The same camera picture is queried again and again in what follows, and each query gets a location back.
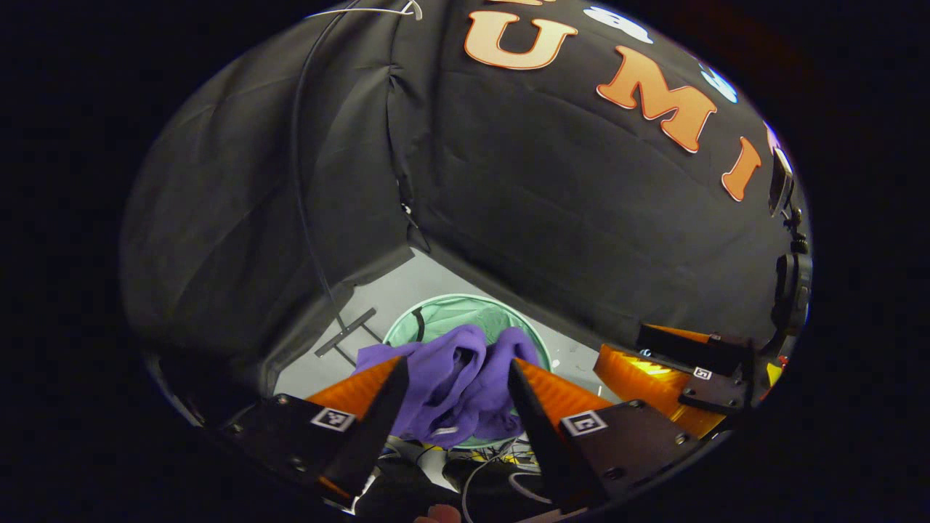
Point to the green mesh laundry hamper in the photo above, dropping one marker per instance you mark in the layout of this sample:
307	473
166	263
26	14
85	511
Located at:
458	312

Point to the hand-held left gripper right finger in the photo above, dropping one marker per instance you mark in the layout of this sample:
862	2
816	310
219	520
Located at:
538	428

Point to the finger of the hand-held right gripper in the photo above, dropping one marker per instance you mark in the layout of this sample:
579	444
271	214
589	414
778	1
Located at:
683	343
647	378

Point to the white clothes hanger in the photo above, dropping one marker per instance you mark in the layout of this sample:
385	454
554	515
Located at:
363	11

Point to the purple ribbed shirt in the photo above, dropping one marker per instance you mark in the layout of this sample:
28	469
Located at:
450	385

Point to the black backdrop cloth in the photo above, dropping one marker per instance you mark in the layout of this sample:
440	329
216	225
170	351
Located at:
545	181

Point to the black clothes rack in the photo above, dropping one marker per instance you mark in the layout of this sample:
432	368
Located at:
346	332

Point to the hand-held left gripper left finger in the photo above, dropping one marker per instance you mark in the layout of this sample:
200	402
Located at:
381	425

